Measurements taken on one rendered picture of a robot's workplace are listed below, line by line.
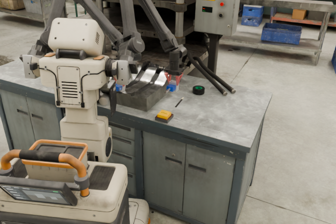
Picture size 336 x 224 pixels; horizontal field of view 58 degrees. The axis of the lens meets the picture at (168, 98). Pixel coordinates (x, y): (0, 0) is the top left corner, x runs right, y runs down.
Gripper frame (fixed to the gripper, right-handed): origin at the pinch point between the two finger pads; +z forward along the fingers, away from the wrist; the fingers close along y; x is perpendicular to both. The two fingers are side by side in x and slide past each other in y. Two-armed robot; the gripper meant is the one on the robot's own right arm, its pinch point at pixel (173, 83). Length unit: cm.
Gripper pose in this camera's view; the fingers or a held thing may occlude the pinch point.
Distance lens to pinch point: 181.3
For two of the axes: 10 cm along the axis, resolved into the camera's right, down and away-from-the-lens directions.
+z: -0.2, 9.0, 4.4
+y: -8.9, -2.2, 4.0
